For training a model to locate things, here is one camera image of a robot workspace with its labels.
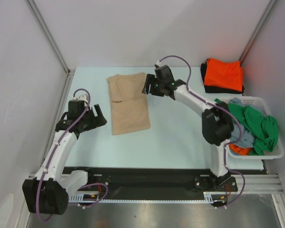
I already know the beige t shirt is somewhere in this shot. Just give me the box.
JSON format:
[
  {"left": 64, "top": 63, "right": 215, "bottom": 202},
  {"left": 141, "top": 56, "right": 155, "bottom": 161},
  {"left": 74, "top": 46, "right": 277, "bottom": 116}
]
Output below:
[{"left": 107, "top": 73, "right": 151, "bottom": 135}]

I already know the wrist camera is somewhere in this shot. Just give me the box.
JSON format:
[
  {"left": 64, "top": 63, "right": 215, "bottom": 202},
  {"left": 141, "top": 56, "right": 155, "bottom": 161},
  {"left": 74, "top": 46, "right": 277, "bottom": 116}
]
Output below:
[
  {"left": 73, "top": 94, "right": 89, "bottom": 103},
  {"left": 154, "top": 60, "right": 163, "bottom": 68}
]

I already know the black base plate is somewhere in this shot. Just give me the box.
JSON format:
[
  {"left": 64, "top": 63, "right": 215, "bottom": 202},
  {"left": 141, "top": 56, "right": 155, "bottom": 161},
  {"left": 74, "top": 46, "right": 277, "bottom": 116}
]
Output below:
[{"left": 61, "top": 166, "right": 268, "bottom": 200}]

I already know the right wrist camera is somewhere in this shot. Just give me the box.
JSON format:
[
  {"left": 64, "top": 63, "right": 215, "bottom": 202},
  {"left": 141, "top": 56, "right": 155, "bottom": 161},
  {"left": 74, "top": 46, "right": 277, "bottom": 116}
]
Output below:
[{"left": 154, "top": 60, "right": 163, "bottom": 68}]

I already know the orange t shirt in basket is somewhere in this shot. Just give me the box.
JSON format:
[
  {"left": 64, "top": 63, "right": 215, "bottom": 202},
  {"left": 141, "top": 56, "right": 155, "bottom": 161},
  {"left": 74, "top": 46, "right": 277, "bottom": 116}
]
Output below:
[{"left": 229, "top": 144, "right": 253, "bottom": 156}]

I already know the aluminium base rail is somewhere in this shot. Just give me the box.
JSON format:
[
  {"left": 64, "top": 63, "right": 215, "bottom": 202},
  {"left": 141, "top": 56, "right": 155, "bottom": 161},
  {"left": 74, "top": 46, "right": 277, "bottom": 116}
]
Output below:
[{"left": 61, "top": 174, "right": 282, "bottom": 194}]

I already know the folded black t shirt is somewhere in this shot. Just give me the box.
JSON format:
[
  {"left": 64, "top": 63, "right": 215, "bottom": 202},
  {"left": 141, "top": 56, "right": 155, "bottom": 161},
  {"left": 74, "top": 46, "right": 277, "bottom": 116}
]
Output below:
[{"left": 200, "top": 59, "right": 245, "bottom": 95}]

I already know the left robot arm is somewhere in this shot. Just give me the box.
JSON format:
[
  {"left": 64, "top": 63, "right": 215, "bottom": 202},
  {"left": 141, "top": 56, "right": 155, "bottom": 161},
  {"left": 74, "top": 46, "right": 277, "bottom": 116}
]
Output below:
[{"left": 22, "top": 98, "right": 107, "bottom": 215}]

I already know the left aluminium frame post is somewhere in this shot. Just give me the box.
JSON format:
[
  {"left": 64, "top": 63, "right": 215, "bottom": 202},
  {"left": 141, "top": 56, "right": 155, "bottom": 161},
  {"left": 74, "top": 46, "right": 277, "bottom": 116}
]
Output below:
[{"left": 25, "top": 0, "right": 75, "bottom": 76}]

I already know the right aluminium frame post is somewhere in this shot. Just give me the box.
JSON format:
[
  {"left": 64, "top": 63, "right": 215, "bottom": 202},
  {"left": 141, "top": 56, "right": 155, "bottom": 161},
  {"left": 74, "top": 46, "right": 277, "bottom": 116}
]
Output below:
[{"left": 239, "top": 0, "right": 279, "bottom": 66}]

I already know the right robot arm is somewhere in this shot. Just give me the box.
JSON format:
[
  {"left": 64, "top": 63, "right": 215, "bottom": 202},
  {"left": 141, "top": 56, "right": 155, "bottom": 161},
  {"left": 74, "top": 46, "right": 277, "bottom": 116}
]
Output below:
[{"left": 142, "top": 63, "right": 234, "bottom": 190}]

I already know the white plastic laundry basket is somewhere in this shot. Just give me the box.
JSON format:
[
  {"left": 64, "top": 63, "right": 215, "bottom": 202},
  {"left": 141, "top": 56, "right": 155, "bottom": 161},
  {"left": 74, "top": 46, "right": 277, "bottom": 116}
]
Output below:
[{"left": 225, "top": 96, "right": 285, "bottom": 160}]

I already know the light blue t shirt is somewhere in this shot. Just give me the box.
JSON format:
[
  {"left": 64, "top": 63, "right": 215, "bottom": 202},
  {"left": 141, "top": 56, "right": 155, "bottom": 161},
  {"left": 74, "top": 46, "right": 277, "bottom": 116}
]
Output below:
[{"left": 228, "top": 98, "right": 255, "bottom": 148}]

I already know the white slotted cable duct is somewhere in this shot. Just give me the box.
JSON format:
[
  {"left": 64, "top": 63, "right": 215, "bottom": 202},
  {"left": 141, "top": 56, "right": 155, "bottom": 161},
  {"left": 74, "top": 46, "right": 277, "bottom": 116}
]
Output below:
[{"left": 68, "top": 192, "right": 227, "bottom": 205}]

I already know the green t shirt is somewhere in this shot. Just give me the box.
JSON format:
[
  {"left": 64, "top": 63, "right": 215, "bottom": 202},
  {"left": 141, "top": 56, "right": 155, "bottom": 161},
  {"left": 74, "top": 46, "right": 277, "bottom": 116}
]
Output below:
[{"left": 213, "top": 98, "right": 280, "bottom": 156}]

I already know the folded orange t shirt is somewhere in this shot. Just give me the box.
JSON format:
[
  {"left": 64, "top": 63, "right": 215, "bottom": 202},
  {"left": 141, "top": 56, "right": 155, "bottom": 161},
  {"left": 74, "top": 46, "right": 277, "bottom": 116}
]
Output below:
[{"left": 203, "top": 57, "right": 243, "bottom": 93}]

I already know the aluminium frame post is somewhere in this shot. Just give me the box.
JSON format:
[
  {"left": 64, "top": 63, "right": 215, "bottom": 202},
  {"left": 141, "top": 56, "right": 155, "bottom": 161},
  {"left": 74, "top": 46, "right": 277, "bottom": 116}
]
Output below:
[
  {"left": 25, "top": 0, "right": 75, "bottom": 76},
  {"left": 239, "top": 0, "right": 279, "bottom": 66}
]

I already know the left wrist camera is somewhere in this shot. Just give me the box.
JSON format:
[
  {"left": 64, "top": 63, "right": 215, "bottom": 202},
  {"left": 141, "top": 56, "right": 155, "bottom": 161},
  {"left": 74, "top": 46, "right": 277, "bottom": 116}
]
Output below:
[{"left": 73, "top": 94, "right": 89, "bottom": 103}]

